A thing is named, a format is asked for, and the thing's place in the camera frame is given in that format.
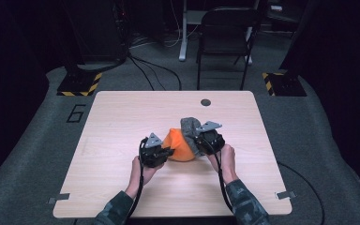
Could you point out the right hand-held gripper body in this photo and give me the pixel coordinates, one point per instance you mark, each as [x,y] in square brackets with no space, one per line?
[212,140]

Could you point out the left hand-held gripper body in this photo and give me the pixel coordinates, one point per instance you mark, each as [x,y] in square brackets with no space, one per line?
[150,156]

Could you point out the orange plush toy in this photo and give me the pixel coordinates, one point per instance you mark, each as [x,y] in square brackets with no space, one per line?
[179,150]

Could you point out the grey towel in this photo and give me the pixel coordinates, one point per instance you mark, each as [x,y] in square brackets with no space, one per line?
[189,128]

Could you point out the person's left hand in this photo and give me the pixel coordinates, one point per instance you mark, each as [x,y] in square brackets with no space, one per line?
[137,175]

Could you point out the person's right hand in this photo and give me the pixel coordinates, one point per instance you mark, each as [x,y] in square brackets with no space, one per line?
[229,165]

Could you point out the grey tape strip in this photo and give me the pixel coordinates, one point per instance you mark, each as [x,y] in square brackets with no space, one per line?
[286,195]
[59,198]

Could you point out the black yellow-striped stand base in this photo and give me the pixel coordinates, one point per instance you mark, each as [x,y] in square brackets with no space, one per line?
[78,85]
[286,85]

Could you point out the black folding chair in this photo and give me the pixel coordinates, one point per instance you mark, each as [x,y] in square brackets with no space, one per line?
[225,34]

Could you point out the white desk leg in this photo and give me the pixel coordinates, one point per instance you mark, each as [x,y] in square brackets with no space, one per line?
[183,37]

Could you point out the black cabinet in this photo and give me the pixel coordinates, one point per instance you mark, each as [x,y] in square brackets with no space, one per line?
[97,31]

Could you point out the dark curtain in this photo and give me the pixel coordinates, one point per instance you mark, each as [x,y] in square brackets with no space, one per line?
[340,78]
[9,93]

